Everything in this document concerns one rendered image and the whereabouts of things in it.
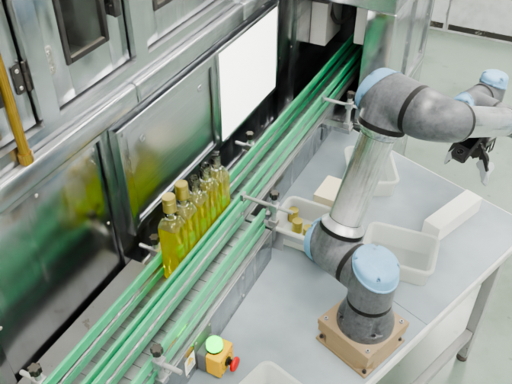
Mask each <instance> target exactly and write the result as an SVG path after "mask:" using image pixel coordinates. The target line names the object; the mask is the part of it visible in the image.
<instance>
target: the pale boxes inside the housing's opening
mask: <svg viewBox="0 0 512 384"><path fill-rule="evenodd" d="M332 3H333V9H334V15H335V17H336V18H337V20H339V21H340V20H341V13H342V5H343V4H338V3H334V2H327V1H322V0H313V1H312V16H311V28H310V41H309V42H310V43H314V44H318V45H322V46H325V45H326V44H327V43H328V42H329V41H330V40H331V39H332V37H333V36H334V35H335V34H336V33H337V32H338V31H339V30H340V29H341V25H340V24H336V23H335V22H333V20H332V19H331V6H332ZM367 10H368V9H366V8H359V7H357V16H356V23H355V30H354V43H357V44H360V45H363V40H364V34H365V27H366V16H367Z"/></svg>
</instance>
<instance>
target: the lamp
mask: <svg viewBox="0 0 512 384"><path fill-rule="evenodd" d="M222 350H223V342H222V338H220V337H218V336H215V335H214V336H211V337H209V338H208V339H207V340H206V351H207V352H208V353H209V354H212V355H216V354H220V353H221V352H222Z"/></svg>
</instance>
